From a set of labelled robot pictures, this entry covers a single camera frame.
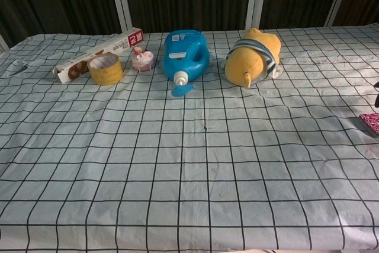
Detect pink cupcake toy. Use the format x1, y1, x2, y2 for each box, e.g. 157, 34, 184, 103
131, 46, 155, 72

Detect red patterned box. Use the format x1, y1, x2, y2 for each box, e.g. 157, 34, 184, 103
359, 113, 379, 136

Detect checkered white tablecloth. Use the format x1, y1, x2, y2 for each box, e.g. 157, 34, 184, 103
0, 24, 379, 251

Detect yellow packing tape roll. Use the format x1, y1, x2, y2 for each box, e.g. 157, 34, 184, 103
86, 52, 123, 86

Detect white cling film box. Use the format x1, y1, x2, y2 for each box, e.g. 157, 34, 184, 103
52, 27, 144, 84

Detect yellow plush toy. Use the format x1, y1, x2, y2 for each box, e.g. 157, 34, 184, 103
224, 27, 284, 89

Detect blue pump detergent bottle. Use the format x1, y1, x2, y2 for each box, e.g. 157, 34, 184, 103
162, 28, 211, 98

